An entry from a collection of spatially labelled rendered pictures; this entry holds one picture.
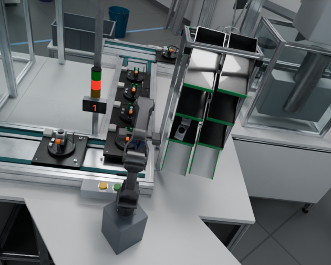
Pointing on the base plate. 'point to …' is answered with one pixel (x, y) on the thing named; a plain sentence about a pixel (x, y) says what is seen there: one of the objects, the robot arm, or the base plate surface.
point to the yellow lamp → (95, 93)
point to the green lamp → (96, 75)
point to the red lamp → (95, 84)
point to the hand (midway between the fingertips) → (137, 144)
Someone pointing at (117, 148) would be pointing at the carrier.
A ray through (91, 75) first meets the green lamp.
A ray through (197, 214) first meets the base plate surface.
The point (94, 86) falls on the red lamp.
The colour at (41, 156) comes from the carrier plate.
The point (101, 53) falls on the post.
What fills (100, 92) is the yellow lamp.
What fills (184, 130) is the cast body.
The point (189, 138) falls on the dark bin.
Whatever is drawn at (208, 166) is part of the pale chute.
